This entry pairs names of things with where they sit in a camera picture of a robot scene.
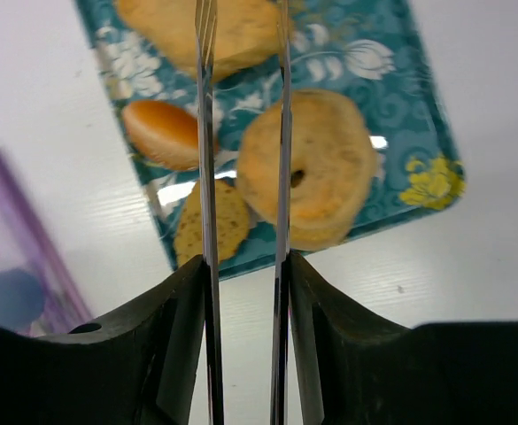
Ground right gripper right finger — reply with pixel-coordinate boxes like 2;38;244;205
290;252;518;424

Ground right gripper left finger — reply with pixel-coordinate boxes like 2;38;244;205
0;257;204;424

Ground long yellow bread loaf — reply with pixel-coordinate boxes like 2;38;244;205
114;0;280;83

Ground metal tongs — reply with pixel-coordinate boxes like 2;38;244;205
195;1;292;424

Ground speckled bread slice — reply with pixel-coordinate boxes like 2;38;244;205
174;180;251;267

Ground blue plastic cup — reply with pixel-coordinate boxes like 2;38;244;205
0;268;45;331

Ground purple snowflake placemat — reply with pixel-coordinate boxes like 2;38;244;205
0;154;91;336

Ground tan bagel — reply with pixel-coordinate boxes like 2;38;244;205
236;89;377;251

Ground small round bun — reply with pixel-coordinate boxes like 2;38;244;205
121;99;199;171

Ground teal floral tray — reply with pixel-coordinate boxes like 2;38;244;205
75;1;465;280

